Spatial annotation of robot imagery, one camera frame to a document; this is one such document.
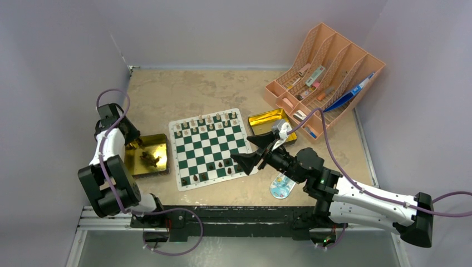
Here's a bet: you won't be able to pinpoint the green white chess board mat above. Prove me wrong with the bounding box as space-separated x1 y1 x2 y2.
169 108 253 191

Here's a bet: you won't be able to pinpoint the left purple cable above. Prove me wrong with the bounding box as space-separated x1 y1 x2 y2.
96 88 204 258

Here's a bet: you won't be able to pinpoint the dark pieces in tray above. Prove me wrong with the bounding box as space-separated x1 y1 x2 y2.
140 151 161 168

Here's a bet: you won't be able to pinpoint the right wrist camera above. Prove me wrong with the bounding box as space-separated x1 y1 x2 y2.
271 119 292 150

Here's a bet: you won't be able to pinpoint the white stapler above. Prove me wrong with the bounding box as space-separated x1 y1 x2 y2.
293 110 307 122

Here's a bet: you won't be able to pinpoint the white chess pieces row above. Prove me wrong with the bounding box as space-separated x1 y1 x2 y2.
168 109 245 138

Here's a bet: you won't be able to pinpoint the gold tin tray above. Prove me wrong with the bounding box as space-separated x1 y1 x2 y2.
248 108 290 135
124 133 170 179

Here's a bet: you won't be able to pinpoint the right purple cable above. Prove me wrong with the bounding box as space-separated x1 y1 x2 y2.
287 107 472 218

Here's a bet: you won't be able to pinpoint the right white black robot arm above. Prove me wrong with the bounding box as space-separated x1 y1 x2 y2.
230 132 434 248

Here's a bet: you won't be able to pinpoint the left gold tin tray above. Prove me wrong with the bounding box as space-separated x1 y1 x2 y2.
124 133 170 179

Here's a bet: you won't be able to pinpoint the blue packaged toy blister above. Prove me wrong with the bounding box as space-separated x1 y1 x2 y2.
269 173 296 200

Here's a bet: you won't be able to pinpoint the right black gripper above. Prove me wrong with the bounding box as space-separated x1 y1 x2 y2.
231 131 304 184

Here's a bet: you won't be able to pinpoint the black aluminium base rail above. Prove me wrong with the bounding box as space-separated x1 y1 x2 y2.
75 205 355 244

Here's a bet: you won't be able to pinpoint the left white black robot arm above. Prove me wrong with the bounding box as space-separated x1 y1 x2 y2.
77 103 166 228

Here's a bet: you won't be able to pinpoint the peach plastic file organizer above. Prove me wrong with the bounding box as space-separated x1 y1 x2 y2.
263 23 386 140

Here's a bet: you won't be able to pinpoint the purple cable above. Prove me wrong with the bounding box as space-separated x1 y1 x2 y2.
287 107 472 218
96 88 204 258

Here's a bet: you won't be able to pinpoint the right gold tin tray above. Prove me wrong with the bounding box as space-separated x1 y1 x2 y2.
248 108 290 135

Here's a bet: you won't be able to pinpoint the teal white box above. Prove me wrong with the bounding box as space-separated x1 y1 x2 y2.
305 65 326 87

